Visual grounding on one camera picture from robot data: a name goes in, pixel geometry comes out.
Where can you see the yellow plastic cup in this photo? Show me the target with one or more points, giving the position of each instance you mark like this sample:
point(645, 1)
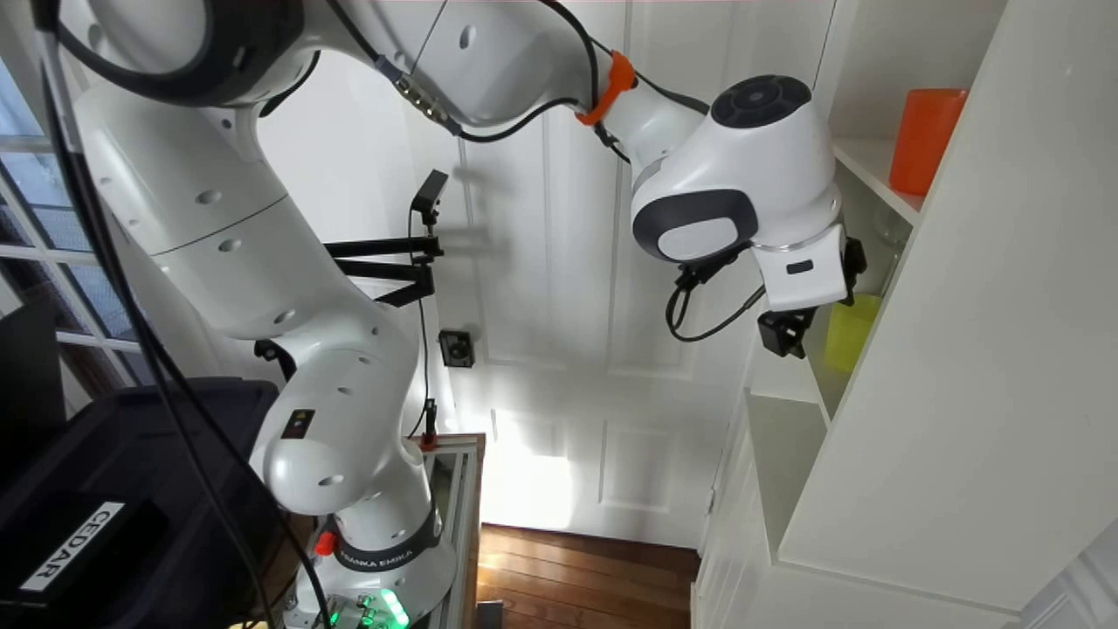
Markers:
point(850, 333)

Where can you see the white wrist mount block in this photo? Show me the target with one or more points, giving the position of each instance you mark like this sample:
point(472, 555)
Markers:
point(801, 282)

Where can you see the black camera on stand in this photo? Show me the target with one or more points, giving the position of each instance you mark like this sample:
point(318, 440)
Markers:
point(432, 193)

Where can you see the white panelled door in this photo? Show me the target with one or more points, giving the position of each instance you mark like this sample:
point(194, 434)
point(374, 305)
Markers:
point(559, 350)

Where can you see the window with white frame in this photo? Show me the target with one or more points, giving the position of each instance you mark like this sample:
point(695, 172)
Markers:
point(56, 255)

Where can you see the robot base table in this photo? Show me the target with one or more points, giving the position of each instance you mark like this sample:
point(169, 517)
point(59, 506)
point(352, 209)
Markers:
point(460, 526)

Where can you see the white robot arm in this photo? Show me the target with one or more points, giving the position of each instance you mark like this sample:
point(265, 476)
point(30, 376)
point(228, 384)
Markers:
point(290, 300)

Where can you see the white shelf unit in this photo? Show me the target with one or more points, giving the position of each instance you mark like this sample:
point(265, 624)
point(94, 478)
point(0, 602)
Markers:
point(989, 350)

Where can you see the black door latch plate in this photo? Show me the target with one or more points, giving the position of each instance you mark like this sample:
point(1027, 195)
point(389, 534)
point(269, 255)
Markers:
point(455, 348)

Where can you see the black equipment case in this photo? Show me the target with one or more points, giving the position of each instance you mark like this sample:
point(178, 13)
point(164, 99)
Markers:
point(105, 512)

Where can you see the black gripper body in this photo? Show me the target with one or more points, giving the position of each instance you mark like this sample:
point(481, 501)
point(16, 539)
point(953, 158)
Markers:
point(786, 331)

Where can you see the orange plastic cup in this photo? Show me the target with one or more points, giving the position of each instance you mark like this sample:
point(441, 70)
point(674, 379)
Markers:
point(928, 141)

